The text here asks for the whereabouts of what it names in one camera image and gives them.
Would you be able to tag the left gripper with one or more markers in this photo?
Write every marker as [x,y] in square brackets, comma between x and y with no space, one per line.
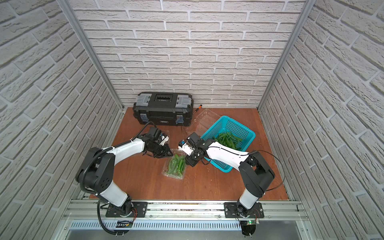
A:
[162,147]

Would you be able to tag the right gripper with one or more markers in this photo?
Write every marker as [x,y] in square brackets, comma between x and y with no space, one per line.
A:
[191,161]

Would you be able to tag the clear clamshell container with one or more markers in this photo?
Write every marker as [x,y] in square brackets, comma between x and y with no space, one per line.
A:
[202,122]
[158,136]
[165,168]

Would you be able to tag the clear clamshell front container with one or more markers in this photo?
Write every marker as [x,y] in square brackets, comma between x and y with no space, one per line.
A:
[165,168]

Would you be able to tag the teal plastic basket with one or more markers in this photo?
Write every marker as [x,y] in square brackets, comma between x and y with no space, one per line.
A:
[227,124]

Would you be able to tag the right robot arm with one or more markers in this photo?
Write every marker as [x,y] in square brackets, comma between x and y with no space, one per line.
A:
[256,173]

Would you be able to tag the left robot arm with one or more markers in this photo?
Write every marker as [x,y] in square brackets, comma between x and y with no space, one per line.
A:
[96,172]

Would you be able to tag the black plastic toolbox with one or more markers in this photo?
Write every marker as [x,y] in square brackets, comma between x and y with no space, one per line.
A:
[164,109]

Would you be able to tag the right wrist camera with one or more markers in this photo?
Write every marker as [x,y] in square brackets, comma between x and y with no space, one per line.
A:
[185,147]

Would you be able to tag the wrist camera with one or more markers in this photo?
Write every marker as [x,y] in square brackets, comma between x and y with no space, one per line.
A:
[185,147]
[163,139]

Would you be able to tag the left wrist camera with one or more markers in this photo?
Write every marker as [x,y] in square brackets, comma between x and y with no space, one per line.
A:
[163,139]

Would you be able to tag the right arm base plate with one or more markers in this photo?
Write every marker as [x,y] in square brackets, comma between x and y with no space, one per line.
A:
[236,210]

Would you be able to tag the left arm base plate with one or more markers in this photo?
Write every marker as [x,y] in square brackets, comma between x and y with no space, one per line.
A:
[128,210]

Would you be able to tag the aluminium front rail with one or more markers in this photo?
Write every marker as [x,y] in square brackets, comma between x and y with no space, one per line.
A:
[159,210]

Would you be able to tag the left corner metal post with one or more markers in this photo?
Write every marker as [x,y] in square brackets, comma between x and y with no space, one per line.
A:
[85,41]

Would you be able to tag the corner metal post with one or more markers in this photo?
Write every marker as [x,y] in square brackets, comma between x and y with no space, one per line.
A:
[288,48]
[85,41]

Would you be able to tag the right corner metal post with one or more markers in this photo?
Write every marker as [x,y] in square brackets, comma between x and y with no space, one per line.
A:
[288,48]

